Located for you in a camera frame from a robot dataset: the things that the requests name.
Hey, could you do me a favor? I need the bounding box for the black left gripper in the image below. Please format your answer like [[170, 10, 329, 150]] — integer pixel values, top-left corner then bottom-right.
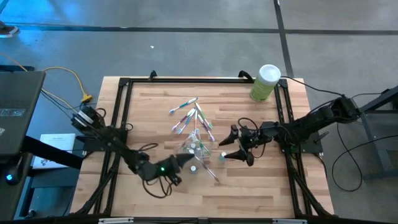
[[155, 153, 196, 187]]

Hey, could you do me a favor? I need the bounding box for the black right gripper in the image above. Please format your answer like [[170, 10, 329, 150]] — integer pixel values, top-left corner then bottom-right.
[[218, 124, 264, 167]]

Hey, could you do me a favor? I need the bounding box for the green disinfecting wipes canister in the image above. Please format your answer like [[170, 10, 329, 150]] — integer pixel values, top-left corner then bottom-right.
[[249, 63, 282, 103]]

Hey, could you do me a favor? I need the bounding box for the white booklet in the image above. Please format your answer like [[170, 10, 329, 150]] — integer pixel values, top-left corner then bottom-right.
[[32, 133, 76, 170]]

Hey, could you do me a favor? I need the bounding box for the black diagonal bar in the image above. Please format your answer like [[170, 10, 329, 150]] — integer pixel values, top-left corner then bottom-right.
[[21, 135, 84, 170]]

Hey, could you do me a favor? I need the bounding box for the black side table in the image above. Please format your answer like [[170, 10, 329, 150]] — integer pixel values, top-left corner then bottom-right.
[[344, 85, 398, 181]]

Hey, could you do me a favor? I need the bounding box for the black device with indicator light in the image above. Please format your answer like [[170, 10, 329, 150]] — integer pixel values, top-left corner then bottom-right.
[[0, 152, 34, 221]]

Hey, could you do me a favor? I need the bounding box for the person's shoe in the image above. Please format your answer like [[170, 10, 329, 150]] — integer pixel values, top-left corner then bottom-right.
[[0, 20, 21, 39]]

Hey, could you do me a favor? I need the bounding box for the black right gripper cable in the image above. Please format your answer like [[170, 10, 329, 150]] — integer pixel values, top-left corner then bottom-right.
[[237, 116, 267, 160]]

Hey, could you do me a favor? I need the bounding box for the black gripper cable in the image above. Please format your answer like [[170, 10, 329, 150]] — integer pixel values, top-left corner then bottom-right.
[[237, 116, 267, 160], [136, 141, 174, 199]]

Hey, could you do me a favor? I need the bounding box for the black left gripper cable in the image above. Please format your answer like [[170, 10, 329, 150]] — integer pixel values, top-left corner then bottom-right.
[[136, 141, 174, 199]]

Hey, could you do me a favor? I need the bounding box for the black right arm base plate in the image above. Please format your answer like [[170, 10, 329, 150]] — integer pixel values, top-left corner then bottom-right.
[[279, 129, 325, 155]]

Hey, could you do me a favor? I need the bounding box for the black aluminium table frame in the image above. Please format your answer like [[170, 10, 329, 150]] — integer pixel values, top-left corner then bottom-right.
[[70, 70, 334, 218]]

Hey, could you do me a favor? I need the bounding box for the silver metal bracket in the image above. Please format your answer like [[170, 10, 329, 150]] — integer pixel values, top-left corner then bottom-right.
[[272, 218, 308, 224], [98, 217, 134, 224]]

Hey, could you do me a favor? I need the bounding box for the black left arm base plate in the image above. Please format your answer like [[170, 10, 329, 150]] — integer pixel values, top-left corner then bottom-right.
[[82, 126, 129, 153]]

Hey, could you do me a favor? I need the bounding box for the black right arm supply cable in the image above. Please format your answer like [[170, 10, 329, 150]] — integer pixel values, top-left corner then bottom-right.
[[279, 74, 346, 98]]

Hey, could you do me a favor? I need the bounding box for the black floor cable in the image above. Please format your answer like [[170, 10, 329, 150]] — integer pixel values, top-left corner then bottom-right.
[[331, 133, 398, 192]]

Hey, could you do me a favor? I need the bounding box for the yellow extension cable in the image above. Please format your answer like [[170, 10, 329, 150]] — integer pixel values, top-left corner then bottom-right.
[[0, 51, 94, 110]]

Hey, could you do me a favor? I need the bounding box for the black power cable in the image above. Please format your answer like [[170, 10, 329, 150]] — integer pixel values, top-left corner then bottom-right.
[[39, 89, 82, 125]]

